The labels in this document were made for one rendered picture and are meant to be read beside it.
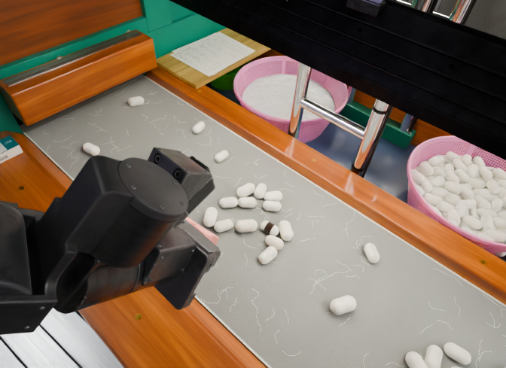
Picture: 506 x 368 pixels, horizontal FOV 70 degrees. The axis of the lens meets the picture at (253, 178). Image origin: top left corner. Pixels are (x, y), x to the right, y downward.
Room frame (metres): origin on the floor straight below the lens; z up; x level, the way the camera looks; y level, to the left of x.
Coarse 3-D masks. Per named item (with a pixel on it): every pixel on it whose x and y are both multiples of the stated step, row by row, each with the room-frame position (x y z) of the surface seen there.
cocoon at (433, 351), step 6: (432, 348) 0.16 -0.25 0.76; (438, 348) 0.16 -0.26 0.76; (426, 354) 0.16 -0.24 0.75; (432, 354) 0.16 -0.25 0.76; (438, 354) 0.16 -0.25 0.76; (426, 360) 0.15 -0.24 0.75; (432, 360) 0.15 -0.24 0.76; (438, 360) 0.15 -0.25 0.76; (432, 366) 0.14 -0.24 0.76; (438, 366) 0.14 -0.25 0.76
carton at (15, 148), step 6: (6, 138) 0.46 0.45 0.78; (12, 138) 0.46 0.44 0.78; (0, 144) 0.44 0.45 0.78; (6, 144) 0.44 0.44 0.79; (12, 144) 0.44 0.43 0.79; (18, 144) 0.45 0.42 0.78; (0, 150) 0.43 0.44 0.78; (6, 150) 0.43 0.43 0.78; (12, 150) 0.44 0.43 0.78; (18, 150) 0.44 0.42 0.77; (0, 156) 0.42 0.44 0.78; (6, 156) 0.43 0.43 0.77; (12, 156) 0.43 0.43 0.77; (0, 162) 0.42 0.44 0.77
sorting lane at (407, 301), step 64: (64, 128) 0.55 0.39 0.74; (128, 128) 0.56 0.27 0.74; (192, 128) 0.58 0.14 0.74; (320, 192) 0.43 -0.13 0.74; (256, 256) 0.29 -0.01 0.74; (320, 256) 0.30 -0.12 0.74; (384, 256) 0.31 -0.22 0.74; (256, 320) 0.19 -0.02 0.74; (320, 320) 0.20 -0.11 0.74; (384, 320) 0.20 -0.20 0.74; (448, 320) 0.21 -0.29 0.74
